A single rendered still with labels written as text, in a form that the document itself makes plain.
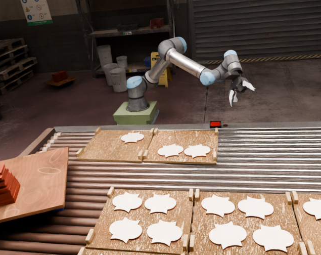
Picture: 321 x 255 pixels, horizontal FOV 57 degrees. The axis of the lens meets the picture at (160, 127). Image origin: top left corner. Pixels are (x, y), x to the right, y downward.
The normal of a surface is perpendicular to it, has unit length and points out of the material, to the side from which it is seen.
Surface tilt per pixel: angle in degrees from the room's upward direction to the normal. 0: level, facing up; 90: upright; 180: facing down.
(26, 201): 0
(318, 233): 0
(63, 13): 90
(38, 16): 90
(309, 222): 0
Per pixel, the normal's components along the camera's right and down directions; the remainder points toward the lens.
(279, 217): -0.11, -0.88
